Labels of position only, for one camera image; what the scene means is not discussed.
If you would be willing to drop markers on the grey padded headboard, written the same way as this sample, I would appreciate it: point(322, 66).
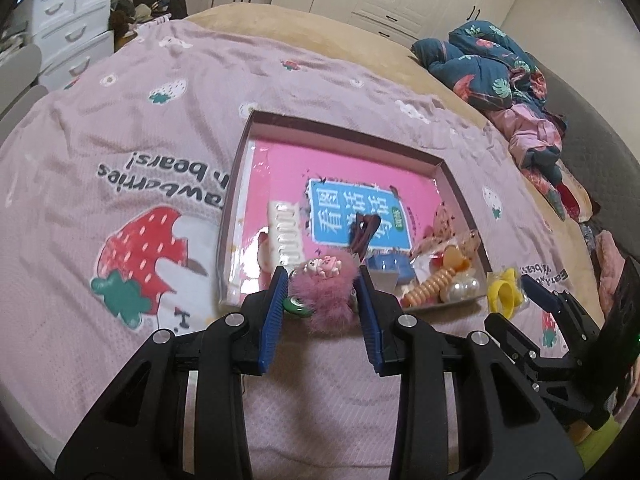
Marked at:
point(600, 160)

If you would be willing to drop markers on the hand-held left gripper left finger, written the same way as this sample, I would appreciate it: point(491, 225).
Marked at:
point(272, 320)

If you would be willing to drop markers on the white earring card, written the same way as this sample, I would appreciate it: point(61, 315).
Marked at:
point(385, 280)

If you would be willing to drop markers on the pink fluffy hair clip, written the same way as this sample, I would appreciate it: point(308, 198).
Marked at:
point(325, 305)

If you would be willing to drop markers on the small blue box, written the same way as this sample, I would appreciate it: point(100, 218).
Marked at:
point(387, 262)

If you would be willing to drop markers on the white drawer chest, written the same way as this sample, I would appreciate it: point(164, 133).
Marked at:
point(70, 20)

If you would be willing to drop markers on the yellow bangles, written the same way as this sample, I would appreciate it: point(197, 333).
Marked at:
point(500, 292)

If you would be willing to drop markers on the green round hair clip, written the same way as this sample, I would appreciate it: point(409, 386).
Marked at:
point(295, 306)

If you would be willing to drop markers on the cream hair claw clip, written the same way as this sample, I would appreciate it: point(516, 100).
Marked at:
point(285, 235)

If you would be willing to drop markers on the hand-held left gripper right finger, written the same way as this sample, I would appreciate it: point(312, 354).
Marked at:
point(369, 320)

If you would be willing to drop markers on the red ball earring packet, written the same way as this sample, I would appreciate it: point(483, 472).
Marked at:
point(439, 261)

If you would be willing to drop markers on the dark brown hair clip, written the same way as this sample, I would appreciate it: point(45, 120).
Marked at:
point(364, 232)

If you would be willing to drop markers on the pink strawberry printed blanket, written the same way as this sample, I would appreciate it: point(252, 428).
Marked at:
point(100, 135)

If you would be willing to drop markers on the pink floral clothing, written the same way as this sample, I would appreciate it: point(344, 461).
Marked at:
point(525, 130)

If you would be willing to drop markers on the brown bag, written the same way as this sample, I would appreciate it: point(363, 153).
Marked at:
point(125, 20)

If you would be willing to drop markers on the pink mesh scrunchie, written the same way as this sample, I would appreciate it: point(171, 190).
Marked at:
point(445, 220)
point(470, 242)

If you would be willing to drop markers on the grey folding board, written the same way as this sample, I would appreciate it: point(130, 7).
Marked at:
point(20, 75)

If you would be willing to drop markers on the pink cloth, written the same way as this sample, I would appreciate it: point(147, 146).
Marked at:
point(607, 260)

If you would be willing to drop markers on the yellow-green cloth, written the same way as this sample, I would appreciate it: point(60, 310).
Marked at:
point(595, 430)

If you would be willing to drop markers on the shallow brown cardboard box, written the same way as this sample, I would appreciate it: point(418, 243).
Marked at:
point(350, 132)

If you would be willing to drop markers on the dark teal floral quilt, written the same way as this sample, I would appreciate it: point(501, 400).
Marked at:
point(475, 70)

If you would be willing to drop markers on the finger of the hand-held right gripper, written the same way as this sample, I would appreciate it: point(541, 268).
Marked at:
point(541, 294)
point(507, 330)

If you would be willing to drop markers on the pearl bead hair accessory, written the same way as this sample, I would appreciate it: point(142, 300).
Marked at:
point(465, 287)

